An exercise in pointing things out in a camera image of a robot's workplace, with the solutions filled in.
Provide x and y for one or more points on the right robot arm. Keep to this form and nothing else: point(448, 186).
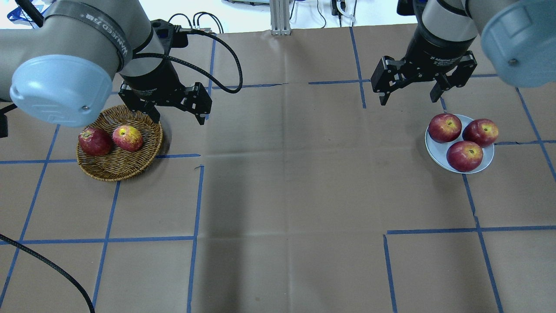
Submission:
point(517, 36)

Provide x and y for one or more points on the yellow-red apple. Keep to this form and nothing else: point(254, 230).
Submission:
point(128, 138)

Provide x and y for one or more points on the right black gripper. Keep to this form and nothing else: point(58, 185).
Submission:
point(438, 50)

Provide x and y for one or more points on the aluminium frame post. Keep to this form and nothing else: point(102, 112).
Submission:
point(280, 17)

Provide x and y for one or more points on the woven wicker basket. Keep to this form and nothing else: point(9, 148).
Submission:
point(119, 164)

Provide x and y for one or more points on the red apple on plate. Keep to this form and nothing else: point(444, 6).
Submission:
point(464, 156)
point(483, 132)
point(444, 128)

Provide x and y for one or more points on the dark red apple in basket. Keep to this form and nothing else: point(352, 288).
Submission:
point(95, 141)

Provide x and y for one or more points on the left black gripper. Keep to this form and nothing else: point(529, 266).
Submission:
point(153, 80)

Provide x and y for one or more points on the light blue plate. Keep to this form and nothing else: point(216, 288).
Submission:
point(437, 151)

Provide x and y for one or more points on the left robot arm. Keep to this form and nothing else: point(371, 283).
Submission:
point(63, 71)

